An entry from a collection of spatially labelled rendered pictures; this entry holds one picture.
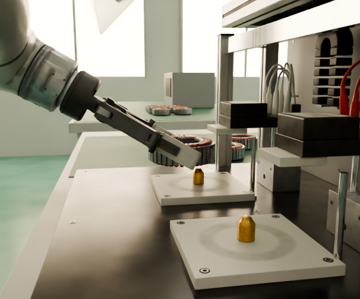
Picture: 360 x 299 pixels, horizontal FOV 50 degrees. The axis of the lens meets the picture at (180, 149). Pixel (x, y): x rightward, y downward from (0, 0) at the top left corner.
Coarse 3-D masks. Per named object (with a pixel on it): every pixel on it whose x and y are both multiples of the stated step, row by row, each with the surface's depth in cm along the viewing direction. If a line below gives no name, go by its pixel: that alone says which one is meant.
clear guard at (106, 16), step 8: (96, 0) 24; (104, 0) 26; (112, 0) 29; (120, 0) 32; (128, 0) 37; (96, 8) 26; (104, 8) 29; (112, 8) 33; (120, 8) 37; (96, 16) 29; (104, 16) 32; (112, 16) 37; (96, 24) 35; (104, 24) 37
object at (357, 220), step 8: (336, 192) 47; (352, 192) 47; (336, 200) 47; (352, 200) 44; (328, 208) 49; (336, 208) 47; (352, 208) 44; (328, 216) 49; (352, 216) 44; (328, 224) 49; (352, 224) 44; (344, 232) 46; (352, 232) 44; (344, 240) 46; (352, 240) 44
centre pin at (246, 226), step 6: (246, 216) 43; (240, 222) 43; (246, 222) 42; (252, 222) 43; (240, 228) 43; (246, 228) 42; (252, 228) 43; (240, 234) 43; (246, 234) 42; (252, 234) 43; (240, 240) 43; (246, 240) 43; (252, 240) 43
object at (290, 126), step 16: (320, 112) 45; (288, 128) 42; (304, 128) 39; (320, 128) 39; (336, 128) 40; (352, 128) 40; (288, 144) 42; (304, 144) 39; (320, 144) 39; (336, 144) 40; (352, 144) 40; (272, 160) 41; (288, 160) 40; (304, 160) 40; (320, 160) 40; (352, 160) 47; (352, 176) 47
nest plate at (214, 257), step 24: (240, 216) 51; (264, 216) 51; (192, 240) 43; (216, 240) 43; (264, 240) 43; (288, 240) 43; (312, 240) 43; (192, 264) 38; (216, 264) 38; (240, 264) 38; (264, 264) 38; (288, 264) 38; (312, 264) 38; (336, 264) 38
